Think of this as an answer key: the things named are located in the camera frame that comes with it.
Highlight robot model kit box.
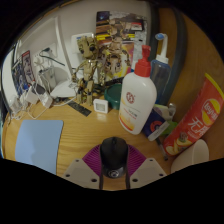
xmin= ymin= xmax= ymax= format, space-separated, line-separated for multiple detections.
xmin=11 ymin=49 xmax=36 ymax=96

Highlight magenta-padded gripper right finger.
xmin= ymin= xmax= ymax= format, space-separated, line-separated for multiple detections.
xmin=124 ymin=143 xmax=167 ymax=190

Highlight black ruler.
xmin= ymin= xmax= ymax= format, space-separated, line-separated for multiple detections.
xmin=67 ymin=100 xmax=93 ymax=118

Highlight black charger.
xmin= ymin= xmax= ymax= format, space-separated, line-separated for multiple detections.
xmin=34 ymin=83 xmax=46 ymax=96

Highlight steel cup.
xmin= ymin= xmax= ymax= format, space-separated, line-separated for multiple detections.
xmin=39 ymin=66 xmax=57 ymax=91

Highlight black computer mouse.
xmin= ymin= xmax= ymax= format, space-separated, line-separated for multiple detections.
xmin=99 ymin=136 xmax=130 ymax=179

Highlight tan robot figure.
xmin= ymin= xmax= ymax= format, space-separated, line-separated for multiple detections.
xmin=72 ymin=35 xmax=105 ymax=106

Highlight white power strip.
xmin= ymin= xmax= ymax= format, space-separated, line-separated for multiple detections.
xmin=39 ymin=93 xmax=54 ymax=108

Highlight colourful printed box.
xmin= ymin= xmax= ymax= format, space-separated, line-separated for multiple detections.
xmin=95 ymin=10 xmax=148 ymax=81

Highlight clear white-nozzle squeeze bottle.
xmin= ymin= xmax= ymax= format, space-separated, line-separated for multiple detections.
xmin=149 ymin=32 xmax=173 ymax=106

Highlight white blue-label wall box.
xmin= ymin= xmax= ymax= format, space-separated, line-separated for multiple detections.
xmin=70 ymin=32 xmax=96 ymax=56

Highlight dark green round container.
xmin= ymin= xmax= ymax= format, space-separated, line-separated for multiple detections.
xmin=104 ymin=83 xmax=123 ymax=110

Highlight clear plastic cup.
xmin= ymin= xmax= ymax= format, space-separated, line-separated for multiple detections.
xmin=8 ymin=96 xmax=24 ymax=116

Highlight white red-pump lotion bottle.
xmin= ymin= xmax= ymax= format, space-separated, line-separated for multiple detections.
xmin=118 ymin=44 xmax=158 ymax=136

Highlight large white charger block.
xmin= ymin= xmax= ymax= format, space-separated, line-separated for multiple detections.
xmin=24 ymin=85 xmax=39 ymax=104

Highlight light blue mouse pad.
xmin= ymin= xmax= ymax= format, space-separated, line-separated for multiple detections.
xmin=14 ymin=119 xmax=64 ymax=175

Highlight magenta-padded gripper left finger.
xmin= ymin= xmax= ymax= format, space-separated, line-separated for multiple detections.
xmin=62 ymin=143 xmax=104 ymax=191

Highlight dark green cable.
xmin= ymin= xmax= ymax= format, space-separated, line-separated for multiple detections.
xmin=39 ymin=48 xmax=66 ymax=67

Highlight dark blue small box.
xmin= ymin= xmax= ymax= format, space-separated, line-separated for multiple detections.
xmin=142 ymin=109 xmax=170 ymax=142

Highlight red chips can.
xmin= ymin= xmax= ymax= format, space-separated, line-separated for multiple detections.
xmin=162 ymin=73 xmax=224 ymax=158

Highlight white mug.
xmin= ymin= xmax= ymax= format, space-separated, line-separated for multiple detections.
xmin=170 ymin=138 xmax=210 ymax=174

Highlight white wall socket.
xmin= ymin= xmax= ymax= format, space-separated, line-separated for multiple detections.
xmin=34 ymin=43 xmax=58 ymax=69

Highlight small white square clock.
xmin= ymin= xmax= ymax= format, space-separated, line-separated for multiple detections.
xmin=92 ymin=98 xmax=109 ymax=115

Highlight white desk lamp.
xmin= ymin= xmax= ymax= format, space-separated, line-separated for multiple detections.
xmin=14 ymin=16 xmax=79 ymax=100

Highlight black pen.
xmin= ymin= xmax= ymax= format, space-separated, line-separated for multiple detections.
xmin=154 ymin=136 xmax=169 ymax=162

